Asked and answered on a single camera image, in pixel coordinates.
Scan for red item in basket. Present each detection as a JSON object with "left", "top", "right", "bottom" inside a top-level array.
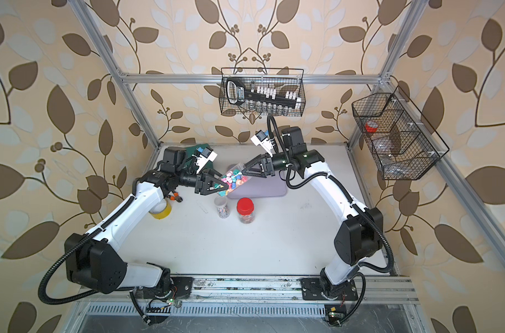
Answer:
[{"left": 364, "top": 120, "right": 379, "bottom": 134}]

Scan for lilac plastic tray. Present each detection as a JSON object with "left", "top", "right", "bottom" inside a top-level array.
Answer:
[{"left": 227, "top": 176, "right": 288, "bottom": 200}]

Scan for black wire basket back wall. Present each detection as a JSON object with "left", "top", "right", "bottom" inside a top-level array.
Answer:
[{"left": 219, "top": 67, "right": 306, "bottom": 117}]

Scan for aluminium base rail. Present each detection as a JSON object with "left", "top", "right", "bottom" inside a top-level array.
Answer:
[{"left": 80, "top": 275, "right": 420, "bottom": 318}]

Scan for black wire basket wall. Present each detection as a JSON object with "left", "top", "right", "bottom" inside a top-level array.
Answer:
[
  {"left": 352, "top": 86, "right": 449, "bottom": 180},
  {"left": 219, "top": 67, "right": 306, "bottom": 117}
]

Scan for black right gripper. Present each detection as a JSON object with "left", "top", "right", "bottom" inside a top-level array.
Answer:
[{"left": 243, "top": 152, "right": 293, "bottom": 180}]

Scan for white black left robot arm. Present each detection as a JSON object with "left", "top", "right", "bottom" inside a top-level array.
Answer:
[{"left": 37, "top": 169, "right": 229, "bottom": 305}]

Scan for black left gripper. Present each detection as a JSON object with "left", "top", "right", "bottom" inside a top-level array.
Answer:
[{"left": 174, "top": 166, "right": 230, "bottom": 197}]

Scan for green plastic tool case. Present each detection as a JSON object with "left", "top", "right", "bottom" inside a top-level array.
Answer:
[{"left": 184, "top": 144, "right": 204, "bottom": 166}]

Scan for orange handled pliers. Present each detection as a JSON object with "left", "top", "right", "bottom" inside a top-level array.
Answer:
[{"left": 165, "top": 191, "right": 183, "bottom": 203}]

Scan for small clear sprinkles jar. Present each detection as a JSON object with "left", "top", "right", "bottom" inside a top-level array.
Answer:
[{"left": 214, "top": 196, "right": 230, "bottom": 219}]

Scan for yellow tape roll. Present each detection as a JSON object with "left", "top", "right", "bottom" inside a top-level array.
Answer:
[{"left": 149, "top": 198, "right": 172, "bottom": 219}]

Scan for black socket set rack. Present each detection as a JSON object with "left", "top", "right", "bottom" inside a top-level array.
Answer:
[{"left": 220, "top": 76, "right": 306, "bottom": 112}]

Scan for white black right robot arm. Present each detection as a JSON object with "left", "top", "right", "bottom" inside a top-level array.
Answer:
[{"left": 243, "top": 115, "right": 395, "bottom": 327}]

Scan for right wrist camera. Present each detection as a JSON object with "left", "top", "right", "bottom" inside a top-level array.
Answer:
[{"left": 250, "top": 130, "right": 275, "bottom": 157}]

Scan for black wire basket right wall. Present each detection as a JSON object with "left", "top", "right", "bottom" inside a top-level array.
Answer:
[{"left": 352, "top": 86, "right": 449, "bottom": 180}]

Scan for red lid candy jar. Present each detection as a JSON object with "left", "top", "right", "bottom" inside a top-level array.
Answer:
[{"left": 237, "top": 198, "right": 255, "bottom": 224}]

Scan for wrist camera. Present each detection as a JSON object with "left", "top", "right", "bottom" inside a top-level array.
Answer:
[
  {"left": 194, "top": 147, "right": 218, "bottom": 174},
  {"left": 250, "top": 130, "right": 275, "bottom": 157}
]

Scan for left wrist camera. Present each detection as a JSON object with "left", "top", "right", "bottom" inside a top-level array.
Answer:
[{"left": 194, "top": 147, "right": 218, "bottom": 174}]

